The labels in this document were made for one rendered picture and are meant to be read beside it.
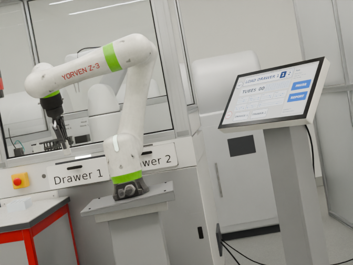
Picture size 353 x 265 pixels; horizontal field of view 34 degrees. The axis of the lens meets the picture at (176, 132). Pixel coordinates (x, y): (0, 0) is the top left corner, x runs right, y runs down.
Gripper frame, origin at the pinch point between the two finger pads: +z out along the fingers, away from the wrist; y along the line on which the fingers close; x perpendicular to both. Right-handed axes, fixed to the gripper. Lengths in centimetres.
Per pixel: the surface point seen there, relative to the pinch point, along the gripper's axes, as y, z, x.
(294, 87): -3, -8, 104
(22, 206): 8.3, 21.2, -24.9
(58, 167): -7.3, 12.1, -8.5
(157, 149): -19.4, 16.9, 37.5
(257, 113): -6, 2, 87
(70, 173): -6.1, 15.6, -3.3
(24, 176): -16.6, 17.9, -29.5
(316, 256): 17, 66, 102
